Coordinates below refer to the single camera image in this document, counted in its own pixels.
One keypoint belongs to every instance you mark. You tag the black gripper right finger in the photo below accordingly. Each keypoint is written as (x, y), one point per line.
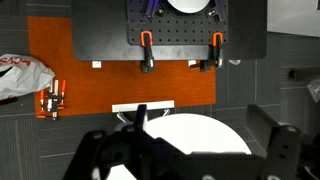
(263, 126)

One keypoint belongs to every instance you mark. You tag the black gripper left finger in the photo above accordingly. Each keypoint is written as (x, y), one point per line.
(141, 116)

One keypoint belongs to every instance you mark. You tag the grey crumpled plastic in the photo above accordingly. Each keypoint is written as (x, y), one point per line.
(315, 90)

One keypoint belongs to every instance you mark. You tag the white paper scrap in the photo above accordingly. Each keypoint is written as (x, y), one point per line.
(96, 64)
(192, 62)

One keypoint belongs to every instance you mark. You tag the white plastic scrap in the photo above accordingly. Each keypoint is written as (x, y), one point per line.
(234, 62)

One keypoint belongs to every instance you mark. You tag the black perforated pegboard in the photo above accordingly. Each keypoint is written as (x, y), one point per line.
(180, 30)

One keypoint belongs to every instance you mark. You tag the white flat panel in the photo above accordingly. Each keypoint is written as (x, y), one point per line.
(293, 15)

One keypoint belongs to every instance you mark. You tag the white round disc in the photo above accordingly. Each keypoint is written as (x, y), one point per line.
(188, 5)

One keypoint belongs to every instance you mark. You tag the white crumpled plastic bag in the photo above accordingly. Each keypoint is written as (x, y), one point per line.
(23, 78)

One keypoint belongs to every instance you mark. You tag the black upright post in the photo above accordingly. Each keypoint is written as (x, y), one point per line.
(205, 66)

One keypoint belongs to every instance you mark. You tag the blue metal bracket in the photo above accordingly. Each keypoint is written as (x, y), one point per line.
(220, 9)
(152, 7)

